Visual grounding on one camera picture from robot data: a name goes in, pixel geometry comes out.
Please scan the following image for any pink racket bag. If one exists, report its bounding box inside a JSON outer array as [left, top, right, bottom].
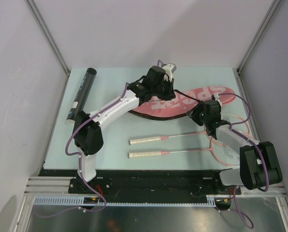
[[129, 86, 236, 121]]

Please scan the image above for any right aluminium frame post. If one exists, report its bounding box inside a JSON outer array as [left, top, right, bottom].
[[236, 0, 284, 73]]

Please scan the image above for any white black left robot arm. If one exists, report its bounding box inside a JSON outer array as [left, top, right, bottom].
[[70, 63, 176, 193]]

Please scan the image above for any left aluminium frame post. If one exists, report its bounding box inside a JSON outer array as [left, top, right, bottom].
[[24, 0, 70, 71]]

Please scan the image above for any pink badminton racket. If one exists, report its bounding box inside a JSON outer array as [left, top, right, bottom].
[[129, 114, 252, 145], [128, 137, 240, 167]]

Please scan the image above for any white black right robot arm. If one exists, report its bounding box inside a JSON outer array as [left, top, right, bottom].
[[186, 100, 283, 194]]

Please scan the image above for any black shuttlecock tube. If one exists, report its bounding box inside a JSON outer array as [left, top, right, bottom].
[[66, 68, 97, 124]]

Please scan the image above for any aluminium frame post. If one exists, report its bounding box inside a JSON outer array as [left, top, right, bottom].
[[24, 0, 70, 71], [236, 0, 284, 73]]

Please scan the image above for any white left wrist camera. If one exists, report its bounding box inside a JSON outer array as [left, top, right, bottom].
[[162, 63, 177, 80]]

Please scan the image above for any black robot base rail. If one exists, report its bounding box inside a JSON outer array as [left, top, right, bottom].
[[39, 170, 241, 204]]

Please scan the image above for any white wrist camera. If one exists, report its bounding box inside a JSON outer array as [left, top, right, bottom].
[[212, 93, 222, 106], [162, 63, 177, 80]]

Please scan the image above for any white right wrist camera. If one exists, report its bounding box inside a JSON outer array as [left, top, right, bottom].
[[212, 93, 222, 106]]

